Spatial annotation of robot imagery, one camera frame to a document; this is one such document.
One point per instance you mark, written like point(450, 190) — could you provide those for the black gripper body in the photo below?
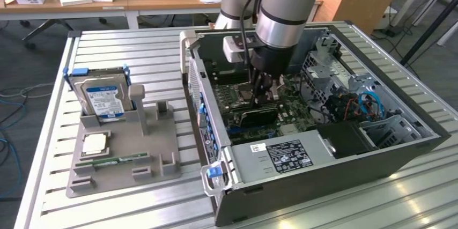
point(272, 60)

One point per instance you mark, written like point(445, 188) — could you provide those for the black Nvidia graphics card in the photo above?
point(260, 117)

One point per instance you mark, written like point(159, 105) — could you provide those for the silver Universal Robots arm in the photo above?
point(282, 11)

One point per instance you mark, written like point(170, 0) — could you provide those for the CPU socket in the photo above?
point(241, 93)

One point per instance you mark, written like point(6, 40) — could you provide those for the green motherboard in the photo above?
point(290, 111)

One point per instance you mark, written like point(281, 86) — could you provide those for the perforated metal drive cage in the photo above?
point(329, 78)

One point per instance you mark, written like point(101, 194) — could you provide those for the blue expansion slot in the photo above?
point(237, 130)

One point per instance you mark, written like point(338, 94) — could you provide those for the black plastic shroud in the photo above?
point(344, 140)

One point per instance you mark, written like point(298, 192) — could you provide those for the grey power supply unit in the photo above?
point(250, 164)

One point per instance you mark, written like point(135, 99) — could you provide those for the blue case release latch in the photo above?
point(214, 173)

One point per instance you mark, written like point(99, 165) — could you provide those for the wooden cabinet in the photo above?
point(369, 3)

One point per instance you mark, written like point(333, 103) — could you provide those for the metal disk bay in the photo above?
point(390, 132)

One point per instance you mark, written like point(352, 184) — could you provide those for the black open PC case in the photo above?
point(322, 186)

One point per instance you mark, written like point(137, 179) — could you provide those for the grey plastic parts rack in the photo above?
point(122, 137)

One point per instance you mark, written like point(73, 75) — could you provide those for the hard disk in blue carrier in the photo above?
point(103, 100)

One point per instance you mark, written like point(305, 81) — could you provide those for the black tripod pole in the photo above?
point(429, 33)

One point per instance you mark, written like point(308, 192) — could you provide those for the silver CPU chip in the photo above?
point(95, 144)

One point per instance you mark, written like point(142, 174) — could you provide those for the green RAM stick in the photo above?
point(107, 162)

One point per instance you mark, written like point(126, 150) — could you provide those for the black chair base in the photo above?
point(30, 45)

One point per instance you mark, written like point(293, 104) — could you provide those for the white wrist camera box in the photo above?
point(233, 52)

